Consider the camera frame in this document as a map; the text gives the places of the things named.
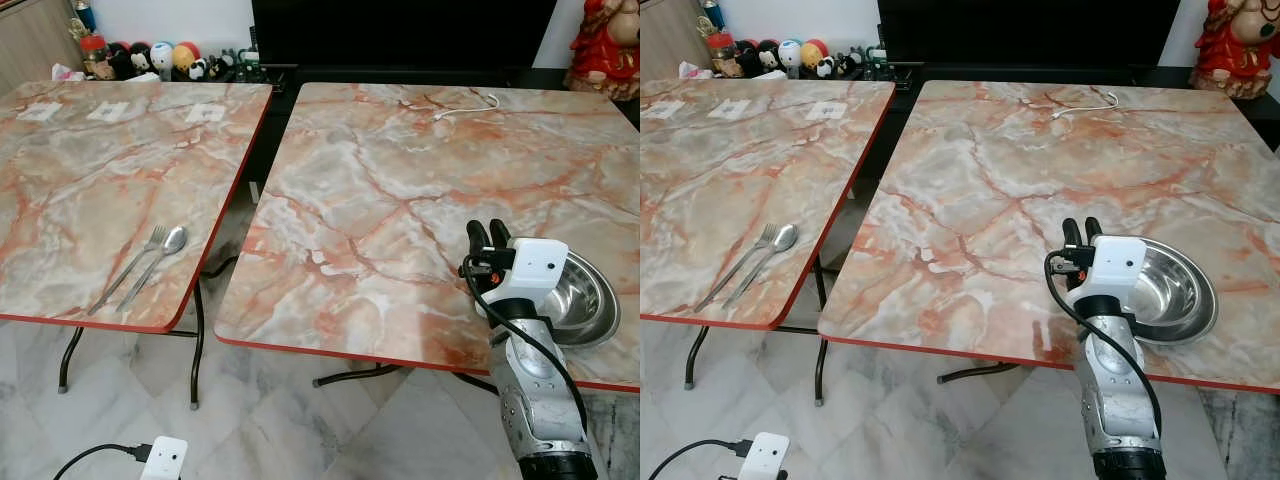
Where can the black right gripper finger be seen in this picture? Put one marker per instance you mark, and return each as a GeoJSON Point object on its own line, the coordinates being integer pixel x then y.
{"type": "Point", "coordinates": [480, 238]}
{"type": "Point", "coordinates": [1072, 235]}
{"type": "Point", "coordinates": [1093, 230]}
{"type": "Point", "coordinates": [500, 234]}

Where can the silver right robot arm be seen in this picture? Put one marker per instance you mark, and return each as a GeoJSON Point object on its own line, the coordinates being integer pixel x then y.
{"type": "Point", "coordinates": [1115, 385]}
{"type": "Point", "coordinates": [535, 385]}

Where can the stainless steel bowl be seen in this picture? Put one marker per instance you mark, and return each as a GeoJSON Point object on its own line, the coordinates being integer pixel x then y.
{"type": "Point", "coordinates": [1178, 293]}
{"type": "Point", "coordinates": [582, 300]}

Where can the dark television cabinet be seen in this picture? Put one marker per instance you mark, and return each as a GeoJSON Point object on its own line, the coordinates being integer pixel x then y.
{"type": "Point", "coordinates": [400, 76]}

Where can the black television screen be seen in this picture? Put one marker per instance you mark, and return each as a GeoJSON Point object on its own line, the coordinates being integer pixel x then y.
{"type": "Point", "coordinates": [400, 30]}
{"type": "Point", "coordinates": [1030, 30]}

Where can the red golden figure statue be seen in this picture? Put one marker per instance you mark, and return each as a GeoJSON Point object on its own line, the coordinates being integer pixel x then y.
{"type": "Point", "coordinates": [605, 50]}
{"type": "Point", "coordinates": [1235, 50]}

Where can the pink white tissue pack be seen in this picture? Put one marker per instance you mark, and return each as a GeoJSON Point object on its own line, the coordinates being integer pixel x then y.
{"type": "Point", "coordinates": [694, 70]}
{"type": "Point", "coordinates": [66, 73]}

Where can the white square sticker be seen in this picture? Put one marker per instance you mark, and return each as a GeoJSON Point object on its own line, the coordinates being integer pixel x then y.
{"type": "Point", "coordinates": [827, 112]}
{"type": "Point", "coordinates": [730, 110]}
{"type": "Point", "coordinates": [108, 112]}
{"type": "Point", "coordinates": [205, 113]}

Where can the brown wooden cabinet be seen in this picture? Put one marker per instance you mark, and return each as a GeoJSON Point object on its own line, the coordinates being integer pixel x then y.
{"type": "Point", "coordinates": [35, 40]}
{"type": "Point", "coordinates": [672, 35]}

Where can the dark green toy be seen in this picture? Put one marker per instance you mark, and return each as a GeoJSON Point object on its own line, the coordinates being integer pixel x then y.
{"type": "Point", "coordinates": [243, 66]}
{"type": "Point", "coordinates": [870, 62]}

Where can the silver metal fork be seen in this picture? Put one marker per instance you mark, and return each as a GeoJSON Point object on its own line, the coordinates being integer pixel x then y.
{"type": "Point", "coordinates": [766, 235]}
{"type": "Point", "coordinates": [156, 238]}

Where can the silver metal spoon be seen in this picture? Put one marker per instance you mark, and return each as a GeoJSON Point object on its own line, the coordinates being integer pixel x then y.
{"type": "Point", "coordinates": [785, 237]}
{"type": "Point", "coordinates": [175, 240]}

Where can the small panda figurine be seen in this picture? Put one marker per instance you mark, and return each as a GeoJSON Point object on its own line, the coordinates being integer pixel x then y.
{"type": "Point", "coordinates": [198, 69]}
{"type": "Point", "coordinates": [825, 67]}

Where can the black round doll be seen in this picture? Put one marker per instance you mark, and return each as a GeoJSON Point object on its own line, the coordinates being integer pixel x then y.
{"type": "Point", "coordinates": [127, 60]}
{"type": "Point", "coordinates": [760, 57]}

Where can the orange yellow round doll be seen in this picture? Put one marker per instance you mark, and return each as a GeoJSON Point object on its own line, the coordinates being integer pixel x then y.
{"type": "Point", "coordinates": [185, 55]}
{"type": "Point", "coordinates": [815, 52]}

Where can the white blue round doll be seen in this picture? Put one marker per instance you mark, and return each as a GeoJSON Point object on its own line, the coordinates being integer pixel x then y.
{"type": "Point", "coordinates": [161, 55]}
{"type": "Point", "coordinates": [790, 52]}

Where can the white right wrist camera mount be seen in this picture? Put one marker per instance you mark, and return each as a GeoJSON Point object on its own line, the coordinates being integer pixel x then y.
{"type": "Point", "coordinates": [1118, 262]}
{"type": "Point", "coordinates": [535, 265]}

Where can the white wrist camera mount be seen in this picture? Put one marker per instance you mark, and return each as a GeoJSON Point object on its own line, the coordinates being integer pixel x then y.
{"type": "Point", "coordinates": [535, 265]}
{"type": "Point", "coordinates": [765, 458]}
{"type": "Point", "coordinates": [1118, 262]}
{"type": "Point", "coordinates": [165, 460]}

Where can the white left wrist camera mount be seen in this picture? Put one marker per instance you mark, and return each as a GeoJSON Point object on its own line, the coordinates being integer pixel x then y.
{"type": "Point", "coordinates": [765, 458]}
{"type": "Point", "coordinates": [165, 460]}

